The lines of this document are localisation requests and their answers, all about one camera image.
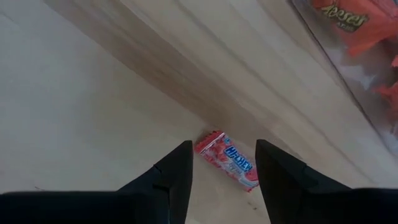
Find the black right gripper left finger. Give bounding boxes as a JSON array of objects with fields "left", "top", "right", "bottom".
[{"left": 118, "top": 140, "right": 194, "bottom": 224}]

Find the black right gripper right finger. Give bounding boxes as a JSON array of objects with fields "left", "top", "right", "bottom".
[{"left": 255, "top": 139, "right": 353, "bottom": 224}]

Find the red candy wrapper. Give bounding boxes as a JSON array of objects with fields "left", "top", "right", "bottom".
[{"left": 194, "top": 130, "right": 259, "bottom": 192}]

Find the clear plastic bin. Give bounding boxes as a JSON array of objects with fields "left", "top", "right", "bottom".
[{"left": 290, "top": 0, "right": 398, "bottom": 156}]

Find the orange Reese's candy packet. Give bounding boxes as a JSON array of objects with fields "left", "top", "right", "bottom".
[
  {"left": 312, "top": 0, "right": 398, "bottom": 57},
  {"left": 373, "top": 81, "right": 398, "bottom": 108}
]

